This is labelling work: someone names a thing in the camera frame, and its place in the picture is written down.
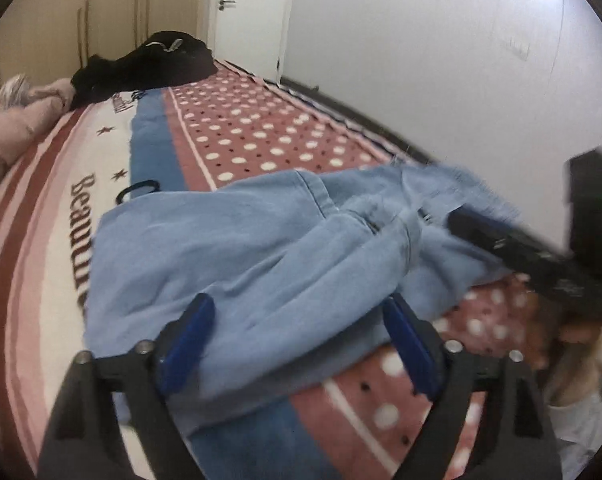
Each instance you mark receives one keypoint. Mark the light blue denim pants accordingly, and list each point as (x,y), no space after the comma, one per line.
(296,264)

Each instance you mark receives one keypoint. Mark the black clothing pile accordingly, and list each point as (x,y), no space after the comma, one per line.
(166,59)

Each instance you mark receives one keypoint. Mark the pink crumpled duvet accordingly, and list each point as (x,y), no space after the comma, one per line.
(27,113)

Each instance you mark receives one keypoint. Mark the pink patterned bed blanket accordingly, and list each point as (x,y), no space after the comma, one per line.
(199,137)

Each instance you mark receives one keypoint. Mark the beige wardrobe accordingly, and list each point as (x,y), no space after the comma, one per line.
(51,39)

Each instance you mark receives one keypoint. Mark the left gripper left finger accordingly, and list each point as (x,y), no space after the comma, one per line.
(83,439)

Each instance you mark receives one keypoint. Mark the white door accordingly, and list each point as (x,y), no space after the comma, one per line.
(250,34)

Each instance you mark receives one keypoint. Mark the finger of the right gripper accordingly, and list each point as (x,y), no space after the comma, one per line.
(501,240)

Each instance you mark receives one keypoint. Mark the person's right hand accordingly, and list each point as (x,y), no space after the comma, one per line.
(577,329)

